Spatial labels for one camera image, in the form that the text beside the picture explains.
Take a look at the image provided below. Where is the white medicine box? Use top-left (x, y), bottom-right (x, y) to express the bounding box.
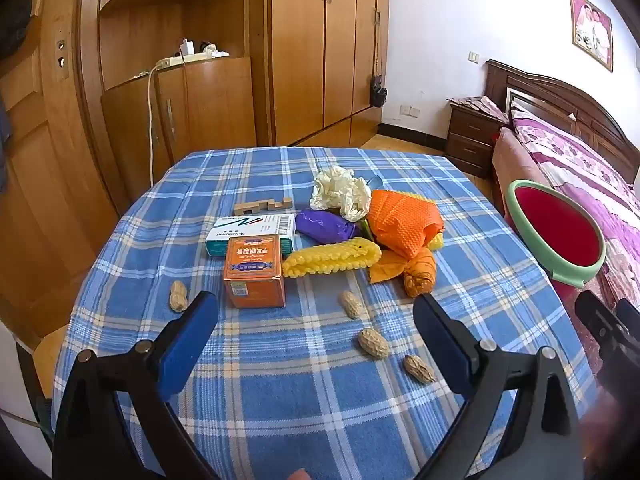
top-left (206, 214), bottom-right (296, 257)

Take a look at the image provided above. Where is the bed with purple floral quilt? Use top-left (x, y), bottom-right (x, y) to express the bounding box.
top-left (492, 102), bottom-right (640, 311)

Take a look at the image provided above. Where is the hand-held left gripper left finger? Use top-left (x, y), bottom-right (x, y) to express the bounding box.
top-left (52, 290), bottom-right (221, 480)

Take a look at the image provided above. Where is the wooden puzzle block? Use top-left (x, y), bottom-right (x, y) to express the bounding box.
top-left (234, 195), bottom-right (293, 216)

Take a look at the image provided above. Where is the white power strip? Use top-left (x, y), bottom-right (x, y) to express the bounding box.
top-left (156, 52), bottom-right (211, 68)

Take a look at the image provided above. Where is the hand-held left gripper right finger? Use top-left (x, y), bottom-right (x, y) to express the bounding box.
top-left (414, 292), bottom-right (583, 480)

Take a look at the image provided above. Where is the yellow foam fruit net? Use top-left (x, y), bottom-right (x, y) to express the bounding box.
top-left (282, 237), bottom-right (382, 278)

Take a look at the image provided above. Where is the orange cardboard box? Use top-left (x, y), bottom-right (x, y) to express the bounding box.
top-left (223, 234), bottom-right (287, 308)

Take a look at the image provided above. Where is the wooden shelf cabinet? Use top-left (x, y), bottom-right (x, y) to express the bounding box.
top-left (75, 0), bottom-right (271, 203)

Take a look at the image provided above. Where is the white power cable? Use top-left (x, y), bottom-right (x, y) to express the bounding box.
top-left (146, 65), bottom-right (162, 188)

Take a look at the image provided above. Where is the wooden door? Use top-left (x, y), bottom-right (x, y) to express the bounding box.
top-left (0, 0), bottom-right (121, 346)

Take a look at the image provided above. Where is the purple eggplant toy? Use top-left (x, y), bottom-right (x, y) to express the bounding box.
top-left (294, 208), bottom-right (362, 245)

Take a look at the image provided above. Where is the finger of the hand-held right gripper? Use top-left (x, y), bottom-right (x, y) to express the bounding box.
top-left (575, 290), bottom-right (640, 376)

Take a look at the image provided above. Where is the dark wooden nightstand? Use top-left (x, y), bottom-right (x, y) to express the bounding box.
top-left (446, 102), bottom-right (506, 177)

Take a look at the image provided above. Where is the blue plaid tablecloth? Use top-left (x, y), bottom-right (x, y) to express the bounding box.
top-left (52, 146), bottom-right (601, 480)

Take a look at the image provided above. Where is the framed wall photo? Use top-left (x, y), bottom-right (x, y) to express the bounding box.
top-left (568, 0), bottom-right (614, 72)

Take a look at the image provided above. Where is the red bin with green rim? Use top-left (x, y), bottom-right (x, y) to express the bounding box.
top-left (502, 179), bottom-right (608, 306)

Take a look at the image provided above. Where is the dark wooden headboard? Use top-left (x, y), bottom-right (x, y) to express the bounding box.
top-left (485, 59), bottom-right (640, 183)

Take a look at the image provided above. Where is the black hanging camera bag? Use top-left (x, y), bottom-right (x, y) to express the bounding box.
top-left (370, 7), bottom-right (389, 108)

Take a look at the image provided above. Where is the orange foam fruit net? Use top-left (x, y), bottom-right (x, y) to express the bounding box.
top-left (367, 189), bottom-right (446, 261)

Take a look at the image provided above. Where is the patterned cloth on nightstand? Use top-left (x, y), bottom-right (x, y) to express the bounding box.
top-left (446, 95), bottom-right (509, 123)

